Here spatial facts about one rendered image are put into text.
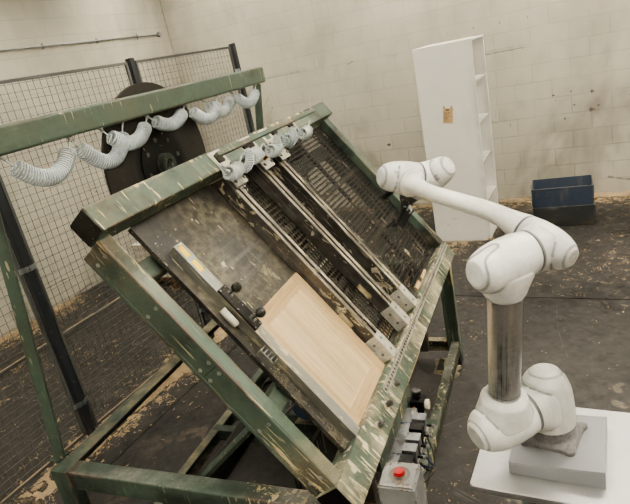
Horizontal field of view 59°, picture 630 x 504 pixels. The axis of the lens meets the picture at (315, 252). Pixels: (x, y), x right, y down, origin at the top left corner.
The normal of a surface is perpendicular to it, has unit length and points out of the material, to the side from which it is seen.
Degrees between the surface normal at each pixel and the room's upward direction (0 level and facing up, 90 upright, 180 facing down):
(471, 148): 90
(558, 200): 90
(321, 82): 90
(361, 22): 90
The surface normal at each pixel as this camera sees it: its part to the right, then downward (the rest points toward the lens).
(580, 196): -0.36, 0.39
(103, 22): 0.88, -0.01
